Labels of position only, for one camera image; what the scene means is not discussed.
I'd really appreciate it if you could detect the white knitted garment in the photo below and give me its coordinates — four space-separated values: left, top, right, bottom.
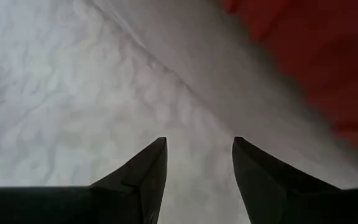
0 0 358 224

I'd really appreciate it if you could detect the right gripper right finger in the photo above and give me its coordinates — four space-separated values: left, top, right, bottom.
233 136 358 224

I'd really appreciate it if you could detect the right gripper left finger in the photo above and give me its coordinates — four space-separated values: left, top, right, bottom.
0 137 168 224

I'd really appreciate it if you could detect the red plastic laundry bin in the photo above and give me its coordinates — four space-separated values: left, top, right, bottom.
219 0 358 177

